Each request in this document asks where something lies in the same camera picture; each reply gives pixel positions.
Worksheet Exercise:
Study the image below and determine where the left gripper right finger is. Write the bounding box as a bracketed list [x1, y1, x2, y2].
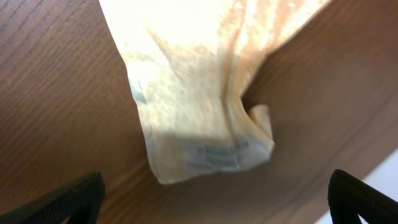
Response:
[328, 169, 397, 224]

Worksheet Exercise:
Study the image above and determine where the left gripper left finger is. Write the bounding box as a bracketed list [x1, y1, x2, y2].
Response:
[1, 172, 105, 224]

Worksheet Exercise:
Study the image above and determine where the beige paper pouch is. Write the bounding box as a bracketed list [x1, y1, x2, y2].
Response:
[100, 0, 328, 184]

